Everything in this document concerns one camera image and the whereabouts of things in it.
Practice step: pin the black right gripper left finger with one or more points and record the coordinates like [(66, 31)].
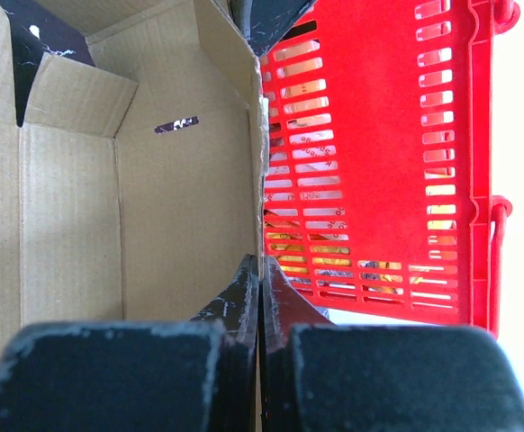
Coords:
[(195, 375)]

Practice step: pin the red plastic shopping basket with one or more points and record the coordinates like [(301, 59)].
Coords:
[(378, 195)]

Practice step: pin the brown cardboard box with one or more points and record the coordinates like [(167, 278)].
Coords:
[(132, 187)]

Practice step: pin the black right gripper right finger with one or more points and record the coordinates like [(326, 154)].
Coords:
[(319, 376)]

